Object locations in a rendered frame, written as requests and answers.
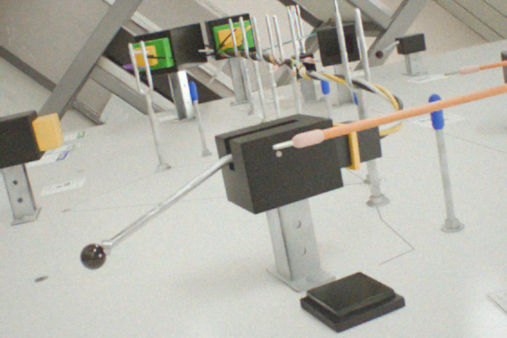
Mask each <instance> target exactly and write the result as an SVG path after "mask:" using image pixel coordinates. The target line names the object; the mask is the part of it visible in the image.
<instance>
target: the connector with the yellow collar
mask: <svg viewBox="0 0 507 338"><path fill-rule="evenodd" d="M352 122H355V121H343V122H339V124H348V123H352ZM356 133H357V140H358V145H359V158H360V163H362V162H366V161H369V160H373V159H377V158H381V157H383V156H382V149H381V141H380V134H379V127H378V126H377V127H373V128H370V129H366V130H357V131H356ZM336 144H337V149H338V154H339V159H340V169H345V168H347V167H350V166H352V165H351V157H350V151H349V139H348V134H344V135H340V136H337V137H336Z"/></svg>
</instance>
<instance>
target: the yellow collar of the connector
mask: <svg viewBox="0 0 507 338"><path fill-rule="evenodd" d="M348 139H349V151H350V157H351V165H352V166H350V167H347V168H345V169H353V170H359V169H360V158H359V145H358V140H357V133H356V132H355V131H354V132H351V133H348Z"/></svg>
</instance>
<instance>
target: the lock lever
mask: <svg viewBox="0 0 507 338"><path fill-rule="evenodd" d="M232 162H233V159H232V154H230V155H228V156H225V157H222V158H221V159H219V160H218V161H217V162H215V163H214V164H213V165H211V166H210V167H209V168H207V169H205V170H204V171H203V172H201V173H200V174H199V175H197V176H196V177H195V178H193V180H191V181H190V182H187V184H186V185H184V186H183V187H181V188H180V189H179V190H178V191H177V192H175V193H174V194H172V195H170V196H168V197H167V198H166V199H165V200H163V201H162V202H161V203H159V204H158V205H156V206H155V207H153V208H152V209H151V210H150V211H148V212H147V213H146V214H145V215H144V216H142V217H141V218H138V219H136V220H135V221H134V222H133V223H132V224H130V225H129V226H128V227H126V228H124V229H123V230H121V231H120V232H119V233H118V234H117V235H115V236H114V237H112V238H111V239H110V240H101V247H102V248H103V252H104V253H105V254H106V255H107V256H110V254H111V250H112V248H113V247H115V246H117V245H118V244H119V243H121V242H123V241H124V240H125V239H127V238H128V237H130V236H131V235H133V234H134V232H136V231H138V230H140V229H141V228H143V227H144V226H145V225H146V224H147V223H148V222H149V221H151V220H152V219H155V218H156V217H157V216H158V215H160V214H161V213H163V212H164V211H165V210H167V209H168V208H170V207H172V206H173V205H174V204H176V203H177V202H178V201H179V200H180V199H181V198H182V197H184V196H185V195H188V194H189V193H190V192H192V191H193V189H195V188H196V187H198V186H199V185H200V184H202V183H203V182H206V180H207V179H209V178H210V177H212V176H213V175H214V174H216V172H217V171H218V170H220V169H222V168H223V167H225V166H227V165H229V164H231V163H232Z"/></svg>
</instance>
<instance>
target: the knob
mask: <svg viewBox="0 0 507 338"><path fill-rule="evenodd" d="M106 260H107V255H106V254H105V253H104V252H103V248H102V247H101V245H99V244H95V243H90V244H88V245H87V246H85V247H84V248H83V249H82V250H81V264H82V265H83V266H84V267H85V268H87V269H89V270H98V269H100V268H101V267H102V266H103V265H104V264H105V263H106Z"/></svg>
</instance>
